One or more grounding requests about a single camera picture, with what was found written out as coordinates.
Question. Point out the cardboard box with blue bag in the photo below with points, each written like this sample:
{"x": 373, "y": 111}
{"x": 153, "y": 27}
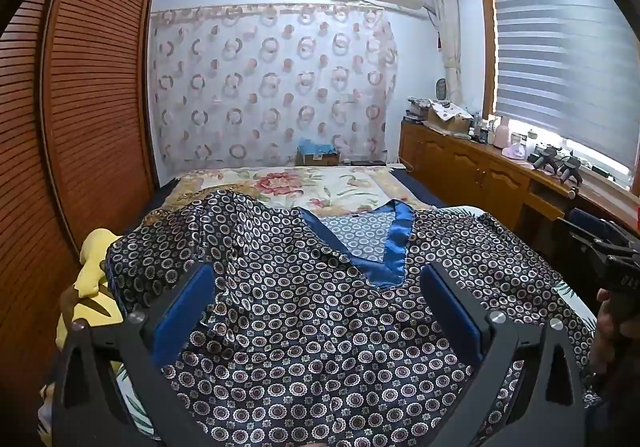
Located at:
{"x": 317, "y": 158}

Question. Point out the person's right hand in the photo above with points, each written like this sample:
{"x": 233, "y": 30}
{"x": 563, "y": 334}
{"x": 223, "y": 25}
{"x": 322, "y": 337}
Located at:
{"x": 605, "y": 327}

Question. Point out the floral quilt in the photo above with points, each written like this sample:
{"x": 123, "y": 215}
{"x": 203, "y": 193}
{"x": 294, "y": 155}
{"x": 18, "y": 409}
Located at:
{"x": 300, "y": 187}

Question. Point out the circle-print sheer curtain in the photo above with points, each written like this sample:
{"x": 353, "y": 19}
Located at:
{"x": 260, "y": 87}

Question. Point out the pink plastic bag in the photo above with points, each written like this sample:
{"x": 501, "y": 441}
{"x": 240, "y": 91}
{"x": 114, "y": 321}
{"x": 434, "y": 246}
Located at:
{"x": 514, "y": 152}

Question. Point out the wooden window frame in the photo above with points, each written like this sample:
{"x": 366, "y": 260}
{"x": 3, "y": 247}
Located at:
{"x": 486, "y": 52}

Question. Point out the palm leaf print blanket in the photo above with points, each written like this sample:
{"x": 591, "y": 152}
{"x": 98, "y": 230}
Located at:
{"x": 135, "y": 407}

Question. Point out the pink thermos jug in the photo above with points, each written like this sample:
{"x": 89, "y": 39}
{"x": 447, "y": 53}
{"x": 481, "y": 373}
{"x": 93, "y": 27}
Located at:
{"x": 502, "y": 137}

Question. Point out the flat black box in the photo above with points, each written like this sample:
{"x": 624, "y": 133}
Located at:
{"x": 367, "y": 162}

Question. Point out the open cardboard box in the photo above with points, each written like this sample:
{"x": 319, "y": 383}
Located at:
{"x": 447, "y": 124}

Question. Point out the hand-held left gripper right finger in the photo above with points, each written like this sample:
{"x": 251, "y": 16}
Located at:
{"x": 450, "y": 317}

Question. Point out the clear bottle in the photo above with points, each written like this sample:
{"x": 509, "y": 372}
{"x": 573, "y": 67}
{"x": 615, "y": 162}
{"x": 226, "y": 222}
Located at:
{"x": 481, "y": 129}

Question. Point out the stack of books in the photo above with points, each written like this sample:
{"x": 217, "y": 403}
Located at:
{"x": 417, "y": 109}

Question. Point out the cream window curtain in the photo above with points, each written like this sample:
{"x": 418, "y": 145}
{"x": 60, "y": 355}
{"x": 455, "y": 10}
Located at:
{"x": 450, "y": 42}

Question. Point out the person's right forearm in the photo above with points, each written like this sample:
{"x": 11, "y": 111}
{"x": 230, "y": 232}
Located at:
{"x": 617, "y": 412}

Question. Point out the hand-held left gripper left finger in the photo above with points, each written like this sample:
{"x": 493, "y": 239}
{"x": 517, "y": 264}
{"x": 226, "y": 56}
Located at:
{"x": 185, "y": 312}

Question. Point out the long wooden cabinet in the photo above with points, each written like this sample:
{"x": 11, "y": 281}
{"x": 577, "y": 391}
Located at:
{"x": 465, "y": 167}

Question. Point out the grey zebra window blind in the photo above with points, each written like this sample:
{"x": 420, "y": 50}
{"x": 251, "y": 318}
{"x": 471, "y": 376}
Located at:
{"x": 565, "y": 62}

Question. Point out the navy circle-print pajama top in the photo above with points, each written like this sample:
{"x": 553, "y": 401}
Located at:
{"x": 310, "y": 327}

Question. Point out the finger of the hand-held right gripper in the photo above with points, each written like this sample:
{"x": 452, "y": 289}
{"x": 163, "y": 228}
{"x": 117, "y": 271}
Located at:
{"x": 580, "y": 236}
{"x": 581, "y": 219}

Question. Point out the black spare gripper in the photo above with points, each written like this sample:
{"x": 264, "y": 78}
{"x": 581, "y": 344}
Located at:
{"x": 570, "y": 169}
{"x": 545, "y": 159}

